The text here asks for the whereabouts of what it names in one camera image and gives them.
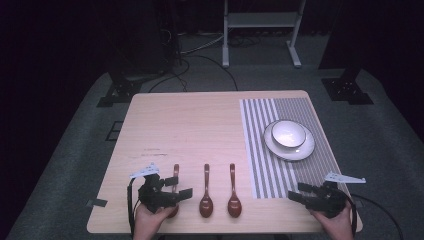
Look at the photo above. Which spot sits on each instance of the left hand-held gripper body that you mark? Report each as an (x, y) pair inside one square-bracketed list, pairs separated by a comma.
[(156, 196)]

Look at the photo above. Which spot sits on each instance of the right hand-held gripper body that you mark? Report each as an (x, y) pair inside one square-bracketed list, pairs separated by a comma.
[(328, 200)]

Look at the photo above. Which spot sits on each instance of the reddish brown spoon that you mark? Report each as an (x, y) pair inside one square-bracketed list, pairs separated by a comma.
[(206, 205), (234, 205), (175, 170)]

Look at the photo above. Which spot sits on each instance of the person's left hand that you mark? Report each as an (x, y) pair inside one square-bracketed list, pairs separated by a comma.
[(146, 223)]

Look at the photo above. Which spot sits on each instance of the person's right hand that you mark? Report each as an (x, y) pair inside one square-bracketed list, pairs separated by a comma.
[(336, 228)]

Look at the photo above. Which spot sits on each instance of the white bowl on plate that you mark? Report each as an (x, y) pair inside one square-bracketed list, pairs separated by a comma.
[(290, 154)]

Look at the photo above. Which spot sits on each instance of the grey tape strip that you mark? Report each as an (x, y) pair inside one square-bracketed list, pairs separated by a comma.
[(97, 202)]

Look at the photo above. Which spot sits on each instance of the grey white striped placemat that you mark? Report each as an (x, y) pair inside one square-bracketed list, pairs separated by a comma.
[(256, 146)]

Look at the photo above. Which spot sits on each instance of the black stand base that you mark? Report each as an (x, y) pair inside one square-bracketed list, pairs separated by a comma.
[(346, 90)]

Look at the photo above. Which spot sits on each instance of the black metal stand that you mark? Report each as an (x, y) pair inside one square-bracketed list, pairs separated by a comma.
[(133, 66)]

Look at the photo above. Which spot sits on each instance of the white metal stand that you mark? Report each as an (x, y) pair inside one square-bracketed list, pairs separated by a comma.
[(263, 19)]

